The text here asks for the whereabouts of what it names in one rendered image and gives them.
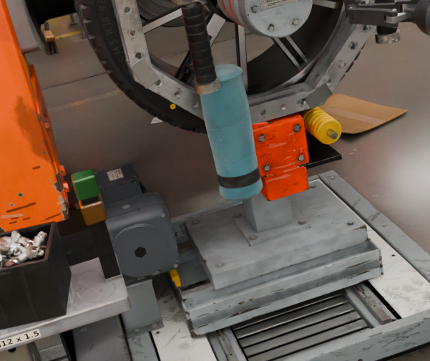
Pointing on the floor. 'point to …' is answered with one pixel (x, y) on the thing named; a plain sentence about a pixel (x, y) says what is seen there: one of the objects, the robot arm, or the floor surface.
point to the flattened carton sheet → (358, 113)
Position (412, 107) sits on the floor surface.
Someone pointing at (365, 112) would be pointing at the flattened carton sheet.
